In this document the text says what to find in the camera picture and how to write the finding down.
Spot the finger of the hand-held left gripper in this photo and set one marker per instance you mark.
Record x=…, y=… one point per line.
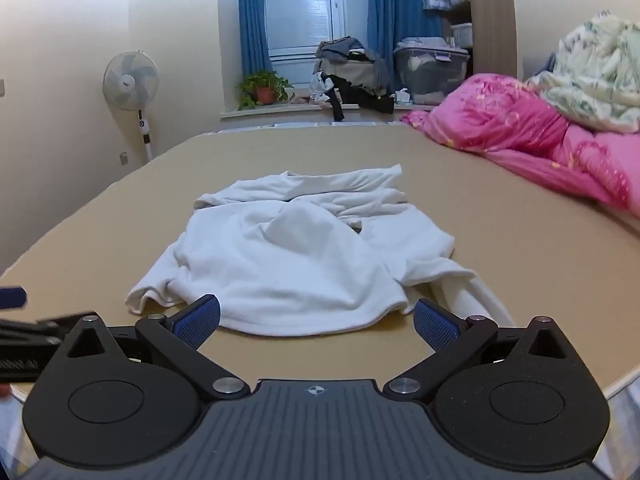
x=11, y=297

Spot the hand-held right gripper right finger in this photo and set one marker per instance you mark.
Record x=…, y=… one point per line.
x=434, y=325

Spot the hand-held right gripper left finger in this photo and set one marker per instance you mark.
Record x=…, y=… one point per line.
x=199, y=321

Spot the white shirt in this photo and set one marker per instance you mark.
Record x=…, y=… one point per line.
x=280, y=260

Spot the pile of dark clothes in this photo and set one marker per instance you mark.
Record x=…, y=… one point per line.
x=350, y=67

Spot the bed with tan sheet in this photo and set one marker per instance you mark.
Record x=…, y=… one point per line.
x=500, y=260

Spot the pink quilt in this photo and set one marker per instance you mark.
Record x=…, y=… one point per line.
x=490, y=110

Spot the windowsill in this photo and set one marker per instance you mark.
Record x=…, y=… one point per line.
x=280, y=108

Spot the tissue box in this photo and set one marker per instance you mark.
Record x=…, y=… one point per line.
x=402, y=97

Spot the potted green plant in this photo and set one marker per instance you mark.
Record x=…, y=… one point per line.
x=262, y=87

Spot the white standing fan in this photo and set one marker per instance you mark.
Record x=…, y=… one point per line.
x=131, y=80

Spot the clear plastic storage bin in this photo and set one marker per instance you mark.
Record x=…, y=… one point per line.
x=432, y=72

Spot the white basket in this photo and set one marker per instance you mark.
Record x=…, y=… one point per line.
x=462, y=35

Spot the pale floral blanket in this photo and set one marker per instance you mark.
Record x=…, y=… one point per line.
x=595, y=75

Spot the blue curtain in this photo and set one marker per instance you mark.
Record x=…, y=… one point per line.
x=252, y=15
x=395, y=5

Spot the window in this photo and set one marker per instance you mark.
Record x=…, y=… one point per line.
x=300, y=15

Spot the wall outlet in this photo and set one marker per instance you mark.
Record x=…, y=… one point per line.
x=124, y=158

